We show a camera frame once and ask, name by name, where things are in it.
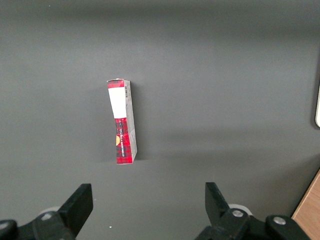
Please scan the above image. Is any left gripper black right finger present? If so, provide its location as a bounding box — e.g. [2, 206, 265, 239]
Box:
[193, 181, 311, 240]

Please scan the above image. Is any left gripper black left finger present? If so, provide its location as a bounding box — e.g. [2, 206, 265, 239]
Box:
[0, 183, 94, 240]

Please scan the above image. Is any beige plastic tray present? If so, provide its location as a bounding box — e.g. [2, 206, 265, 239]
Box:
[314, 81, 320, 130]

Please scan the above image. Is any wooden drawer cabinet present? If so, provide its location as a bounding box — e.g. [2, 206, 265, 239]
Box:
[291, 168, 320, 240]

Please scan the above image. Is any red plaid cardboard box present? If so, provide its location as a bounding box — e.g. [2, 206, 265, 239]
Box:
[106, 77, 138, 166]

